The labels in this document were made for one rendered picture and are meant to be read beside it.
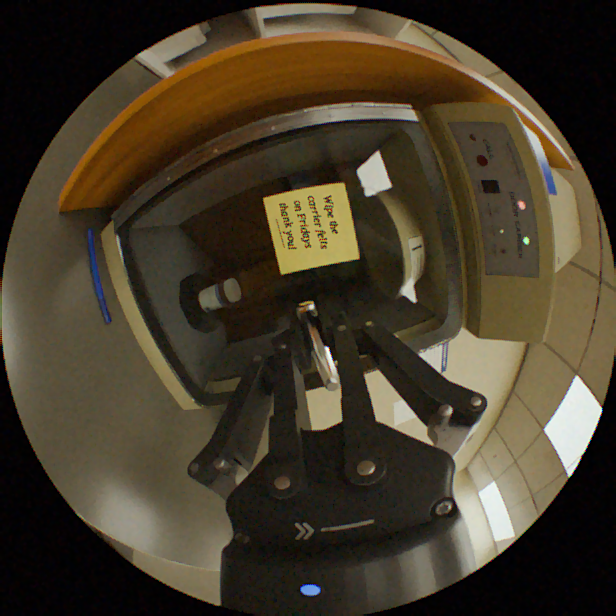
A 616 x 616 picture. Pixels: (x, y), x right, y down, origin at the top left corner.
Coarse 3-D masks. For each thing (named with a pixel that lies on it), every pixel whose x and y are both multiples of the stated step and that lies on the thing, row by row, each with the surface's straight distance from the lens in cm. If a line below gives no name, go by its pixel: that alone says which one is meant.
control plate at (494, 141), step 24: (480, 144) 28; (504, 144) 29; (480, 168) 27; (504, 168) 28; (480, 192) 27; (504, 192) 28; (528, 192) 29; (480, 216) 27; (504, 216) 28; (528, 216) 29; (504, 240) 28; (504, 264) 28; (528, 264) 29
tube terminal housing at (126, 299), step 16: (416, 112) 31; (432, 144) 29; (448, 176) 29; (448, 192) 28; (112, 224) 34; (112, 240) 34; (464, 240) 29; (112, 256) 34; (464, 256) 30; (112, 272) 34; (464, 272) 30; (128, 288) 32; (464, 288) 31; (128, 304) 33; (464, 304) 32; (128, 320) 34; (464, 320) 33; (144, 336) 33; (144, 352) 35; (160, 368) 35; (176, 384) 35; (176, 400) 38; (192, 400) 36
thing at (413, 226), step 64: (320, 128) 23; (384, 128) 25; (192, 192) 23; (256, 192) 21; (384, 192) 22; (128, 256) 29; (192, 256) 23; (256, 256) 20; (384, 256) 22; (448, 256) 26; (192, 320) 25; (256, 320) 22; (384, 320) 24; (448, 320) 29; (192, 384) 31; (320, 384) 27
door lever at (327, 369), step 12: (312, 300) 17; (300, 312) 16; (312, 312) 16; (300, 324) 17; (312, 324) 17; (312, 336) 17; (312, 348) 18; (324, 348) 18; (324, 360) 18; (324, 372) 19; (336, 372) 20; (324, 384) 20; (336, 384) 20
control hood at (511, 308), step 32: (448, 128) 29; (512, 128) 31; (448, 160) 29; (544, 192) 30; (480, 224) 27; (544, 224) 30; (480, 256) 28; (544, 256) 30; (480, 288) 29; (512, 288) 30; (544, 288) 31; (480, 320) 31; (512, 320) 32; (544, 320) 33
